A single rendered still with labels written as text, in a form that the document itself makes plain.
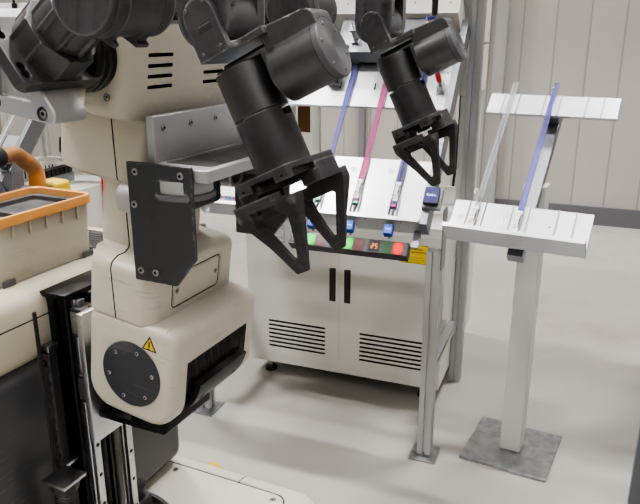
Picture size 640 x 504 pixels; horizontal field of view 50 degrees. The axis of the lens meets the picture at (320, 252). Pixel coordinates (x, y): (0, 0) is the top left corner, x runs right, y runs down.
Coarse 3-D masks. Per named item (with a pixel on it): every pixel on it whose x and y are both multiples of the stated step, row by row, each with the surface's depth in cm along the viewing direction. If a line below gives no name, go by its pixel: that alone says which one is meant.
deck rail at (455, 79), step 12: (468, 24) 209; (468, 36) 211; (456, 72) 201; (456, 84) 201; (456, 96) 203; (444, 108) 197; (444, 144) 193; (444, 156) 195; (432, 216) 188; (420, 228) 184
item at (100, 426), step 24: (72, 312) 110; (240, 336) 113; (192, 360) 102; (216, 360) 108; (240, 360) 112; (192, 384) 103; (216, 384) 108; (96, 408) 112; (192, 408) 114; (96, 432) 113; (168, 432) 109
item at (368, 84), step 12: (360, 72) 212; (372, 72) 211; (444, 72) 204; (360, 84) 210; (372, 84) 209; (432, 84) 203; (312, 96) 213; (324, 96) 212; (336, 96) 211; (360, 96) 208; (372, 96) 207; (432, 96) 201; (444, 96) 200; (372, 108) 206; (384, 108) 204
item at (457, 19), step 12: (336, 0) 218; (348, 0) 216; (408, 0) 209; (420, 0) 208; (444, 0) 206; (456, 0) 204; (348, 12) 214; (408, 12) 207; (420, 12) 206; (444, 12) 204; (456, 12) 202; (336, 24) 219; (456, 24) 207
